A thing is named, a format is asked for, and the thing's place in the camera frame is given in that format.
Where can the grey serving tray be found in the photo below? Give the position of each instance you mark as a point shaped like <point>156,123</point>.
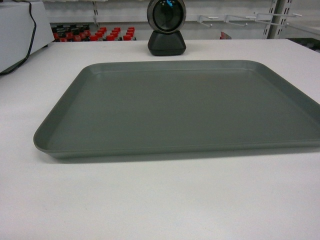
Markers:
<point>164,107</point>

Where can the black round barcode scanner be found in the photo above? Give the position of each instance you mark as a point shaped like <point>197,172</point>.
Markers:
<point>166,18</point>

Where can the red cap bottle group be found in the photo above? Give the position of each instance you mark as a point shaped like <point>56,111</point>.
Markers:
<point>83,33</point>

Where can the white cash register box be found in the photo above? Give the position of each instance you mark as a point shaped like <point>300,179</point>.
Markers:
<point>24,29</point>

